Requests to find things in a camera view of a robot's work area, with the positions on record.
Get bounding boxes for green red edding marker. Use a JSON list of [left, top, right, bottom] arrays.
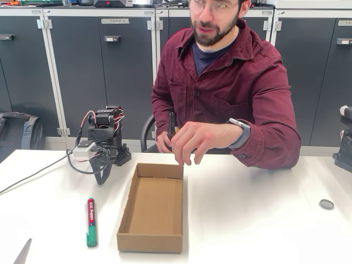
[[86, 197, 98, 248]]

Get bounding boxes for brown glass beer bottle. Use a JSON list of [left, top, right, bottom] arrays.
[[167, 111, 181, 138]]

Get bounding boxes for person's left forearm maroon sleeve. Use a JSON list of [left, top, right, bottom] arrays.
[[229, 120, 303, 170]]

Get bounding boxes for person's right forearm maroon sleeve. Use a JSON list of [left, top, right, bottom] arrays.
[[151, 90, 177, 138]]

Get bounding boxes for person's right hand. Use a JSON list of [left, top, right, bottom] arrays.
[[156, 131, 173, 153]]

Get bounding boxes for person's left hand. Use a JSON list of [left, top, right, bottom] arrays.
[[170, 120, 240, 167]]

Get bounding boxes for black office chair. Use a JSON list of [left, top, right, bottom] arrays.
[[140, 114, 161, 153]]

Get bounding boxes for brown open cardboard box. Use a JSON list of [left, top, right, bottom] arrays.
[[116, 162, 184, 254]]

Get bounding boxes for grey black backpack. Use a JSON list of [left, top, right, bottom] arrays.
[[0, 111, 46, 163]]

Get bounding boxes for maroon shirt torso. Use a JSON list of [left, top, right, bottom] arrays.
[[151, 18, 292, 155]]

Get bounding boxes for grey band wrist watch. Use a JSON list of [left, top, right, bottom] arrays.
[[228, 117, 251, 149]]

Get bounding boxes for black red device case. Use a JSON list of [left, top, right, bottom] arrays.
[[93, 0, 134, 8]]

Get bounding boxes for bearded man's head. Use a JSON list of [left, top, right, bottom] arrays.
[[189, 0, 251, 47]]

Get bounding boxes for silver bottle cap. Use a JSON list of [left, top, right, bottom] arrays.
[[318, 199, 336, 211]]

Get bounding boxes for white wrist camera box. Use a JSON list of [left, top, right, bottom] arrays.
[[73, 141, 94, 158]]

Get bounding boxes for red white servo wires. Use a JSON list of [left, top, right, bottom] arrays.
[[80, 109, 125, 130]]

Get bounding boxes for thick black camera cable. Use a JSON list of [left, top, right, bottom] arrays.
[[0, 148, 112, 195]]

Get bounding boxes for thin frame glasses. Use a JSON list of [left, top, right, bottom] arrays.
[[189, 0, 240, 17]]

